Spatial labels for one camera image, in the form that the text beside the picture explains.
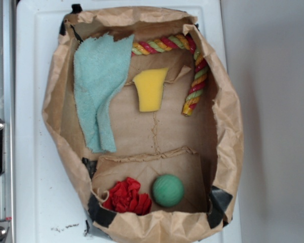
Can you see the white plastic tray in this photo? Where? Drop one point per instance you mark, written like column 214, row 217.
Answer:
column 47, row 208

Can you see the aluminium frame rail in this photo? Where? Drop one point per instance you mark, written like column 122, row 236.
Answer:
column 7, row 98

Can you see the light blue cloth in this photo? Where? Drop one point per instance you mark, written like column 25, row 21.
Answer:
column 101, row 67

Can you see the red crumpled cloth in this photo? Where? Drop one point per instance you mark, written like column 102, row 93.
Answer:
column 125, row 197

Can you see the brown paper bag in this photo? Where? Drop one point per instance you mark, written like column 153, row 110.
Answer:
column 196, row 135

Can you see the green rubber ball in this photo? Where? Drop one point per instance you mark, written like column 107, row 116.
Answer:
column 168, row 190

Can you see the yellow sponge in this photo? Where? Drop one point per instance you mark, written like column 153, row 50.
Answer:
column 150, row 87

